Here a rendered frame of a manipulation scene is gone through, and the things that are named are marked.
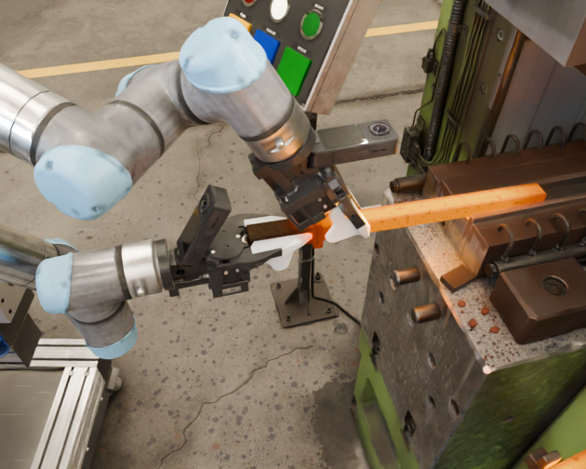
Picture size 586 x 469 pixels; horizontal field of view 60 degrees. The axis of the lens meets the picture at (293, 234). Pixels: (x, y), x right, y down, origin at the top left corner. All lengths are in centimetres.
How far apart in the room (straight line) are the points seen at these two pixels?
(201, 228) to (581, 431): 69
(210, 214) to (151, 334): 127
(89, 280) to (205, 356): 113
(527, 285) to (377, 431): 84
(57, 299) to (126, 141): 27
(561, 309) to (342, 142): 36
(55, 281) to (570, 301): 67
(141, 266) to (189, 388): 109
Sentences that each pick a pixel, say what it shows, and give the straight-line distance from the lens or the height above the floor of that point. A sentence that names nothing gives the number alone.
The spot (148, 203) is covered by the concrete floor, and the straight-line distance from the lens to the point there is 232.
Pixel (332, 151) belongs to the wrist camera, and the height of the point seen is 116.
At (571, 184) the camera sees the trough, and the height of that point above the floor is 99.
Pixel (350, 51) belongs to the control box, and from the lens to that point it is 108.
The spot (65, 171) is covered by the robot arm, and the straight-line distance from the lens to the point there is 50.
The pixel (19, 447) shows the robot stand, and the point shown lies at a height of 21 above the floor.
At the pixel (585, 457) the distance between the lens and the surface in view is 67.
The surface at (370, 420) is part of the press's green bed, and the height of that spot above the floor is 16.
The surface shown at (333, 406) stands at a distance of 169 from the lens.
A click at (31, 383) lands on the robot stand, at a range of 166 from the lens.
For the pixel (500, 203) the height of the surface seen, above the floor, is 101.
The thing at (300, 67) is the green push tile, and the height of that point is 102.
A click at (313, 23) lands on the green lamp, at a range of 107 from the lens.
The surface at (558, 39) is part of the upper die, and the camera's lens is 63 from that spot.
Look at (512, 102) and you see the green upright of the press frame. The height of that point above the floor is 104.
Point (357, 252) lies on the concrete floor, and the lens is 206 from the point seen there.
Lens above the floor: 154
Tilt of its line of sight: 47 degrees down
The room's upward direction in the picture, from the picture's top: straight up
